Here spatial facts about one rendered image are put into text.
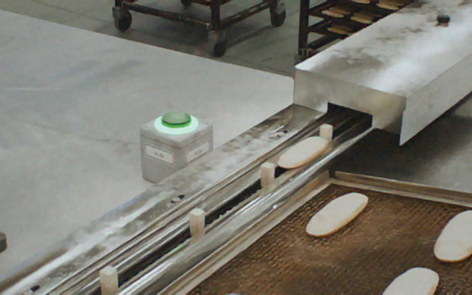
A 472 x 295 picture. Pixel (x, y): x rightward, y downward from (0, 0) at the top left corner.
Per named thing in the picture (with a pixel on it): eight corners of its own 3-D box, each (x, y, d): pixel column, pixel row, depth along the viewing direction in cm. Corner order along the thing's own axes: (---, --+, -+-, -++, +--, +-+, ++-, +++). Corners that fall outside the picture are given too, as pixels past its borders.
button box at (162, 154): (177, 178, 120) (175, 106, 115) (221, 195, 116) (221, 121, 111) (137, 201, 114) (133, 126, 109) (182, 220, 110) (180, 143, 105)
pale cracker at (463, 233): (457, 213, 88) (456, 202, 87) (496, 217, 86) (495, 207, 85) (425, 260, 80) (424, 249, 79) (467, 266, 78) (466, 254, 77)
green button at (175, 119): (175, 119, 113) (174, 108, 112) (198, 127, 111) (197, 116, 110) (154, 129, 110) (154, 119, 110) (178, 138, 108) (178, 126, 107)
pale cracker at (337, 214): (346, 194, 95) (345, 185, 95) (376, 200, 93) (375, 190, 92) (297, 233, 88) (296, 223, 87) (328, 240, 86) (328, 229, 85)
